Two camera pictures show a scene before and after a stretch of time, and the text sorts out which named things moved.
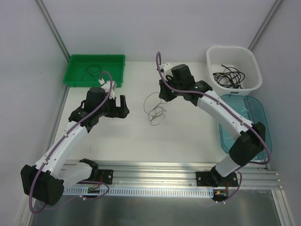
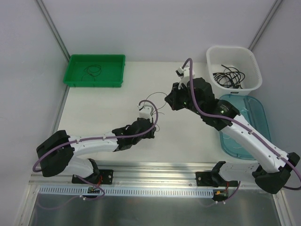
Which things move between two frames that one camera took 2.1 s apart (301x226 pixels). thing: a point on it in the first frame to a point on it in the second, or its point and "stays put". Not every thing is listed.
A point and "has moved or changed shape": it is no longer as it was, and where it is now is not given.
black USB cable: [231, 77] stays put
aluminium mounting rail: [171, 174] stays put
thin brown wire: [156, 112] has moved or changed shape
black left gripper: [115, 106] to [148, 129]
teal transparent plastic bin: [249, 106] stays put
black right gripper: [164, 90] to [174, 99]
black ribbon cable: [231, 77] stays put
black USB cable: [231, 77] stays put
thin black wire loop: [94, 70] stays put
